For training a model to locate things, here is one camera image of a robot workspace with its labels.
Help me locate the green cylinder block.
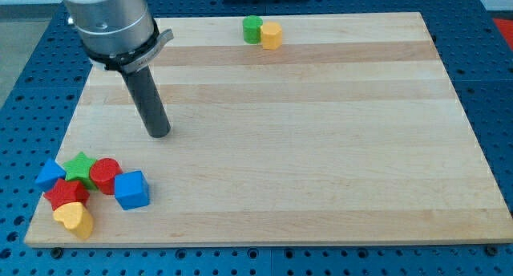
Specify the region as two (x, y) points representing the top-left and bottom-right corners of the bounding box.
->
(242, 15), (263, 44)

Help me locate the blue triangle block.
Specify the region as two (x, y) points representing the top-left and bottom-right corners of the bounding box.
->
(34, 158), (67, 192)

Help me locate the wooden board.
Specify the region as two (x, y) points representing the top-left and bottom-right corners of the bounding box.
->
(25, 12), (512, 248)

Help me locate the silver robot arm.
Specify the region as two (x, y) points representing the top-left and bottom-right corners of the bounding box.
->
(63, 0), (174, 74)

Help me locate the red cylinder block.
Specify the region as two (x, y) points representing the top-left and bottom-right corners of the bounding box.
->
(89, 158), (123, 195)

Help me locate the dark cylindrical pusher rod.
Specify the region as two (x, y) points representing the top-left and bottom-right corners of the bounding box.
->
(121, 67), (171, 138)

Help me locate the red star block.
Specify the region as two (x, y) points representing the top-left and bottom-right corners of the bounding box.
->
(43, 178), (90, 210)

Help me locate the yellow heart block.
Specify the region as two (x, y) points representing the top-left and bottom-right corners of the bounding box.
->
(53, 202), (95, 240)

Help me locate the green star block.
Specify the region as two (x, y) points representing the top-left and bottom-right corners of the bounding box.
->
(63, 152), (98, 190)

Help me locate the yellow hexagon block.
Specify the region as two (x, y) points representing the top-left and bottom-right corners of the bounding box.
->
(261, 22), (283, 50)

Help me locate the blue cube block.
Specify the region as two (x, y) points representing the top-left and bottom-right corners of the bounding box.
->
(114, 170), (150, 210)

